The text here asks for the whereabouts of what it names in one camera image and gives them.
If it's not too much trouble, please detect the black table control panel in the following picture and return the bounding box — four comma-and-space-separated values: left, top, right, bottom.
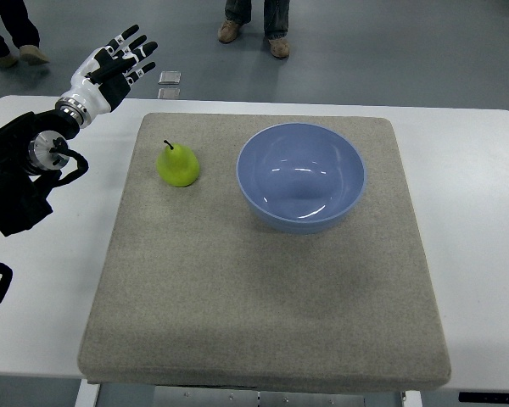
458, 392, 509, 404

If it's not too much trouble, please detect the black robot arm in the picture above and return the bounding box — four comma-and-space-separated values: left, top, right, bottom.
0, 109, 89, 237

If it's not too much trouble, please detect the green pear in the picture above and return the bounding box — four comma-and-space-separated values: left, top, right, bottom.
155, 140, 200, 187

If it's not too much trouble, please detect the grey felt mat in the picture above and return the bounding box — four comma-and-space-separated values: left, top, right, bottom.
78, 113, 451, 393

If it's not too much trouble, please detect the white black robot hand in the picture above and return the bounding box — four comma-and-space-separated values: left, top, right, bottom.
55, 25, 158, 128

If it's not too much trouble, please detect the floor outlet plate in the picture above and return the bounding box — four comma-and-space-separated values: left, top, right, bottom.
158, 70, 182, 85
158, 87, 181, 100

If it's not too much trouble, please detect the blue bowl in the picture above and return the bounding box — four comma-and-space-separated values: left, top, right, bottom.
236, 123, 367, 234

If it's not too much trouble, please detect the upper floor outlet plate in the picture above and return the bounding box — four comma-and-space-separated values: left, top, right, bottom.
158, 70, 182, 85

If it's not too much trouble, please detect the metal table frame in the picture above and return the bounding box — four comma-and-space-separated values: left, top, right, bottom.
75, 379, 423, 406

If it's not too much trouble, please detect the lower floor outlet plate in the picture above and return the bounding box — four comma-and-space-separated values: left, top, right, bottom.
158, 87, 181, 100

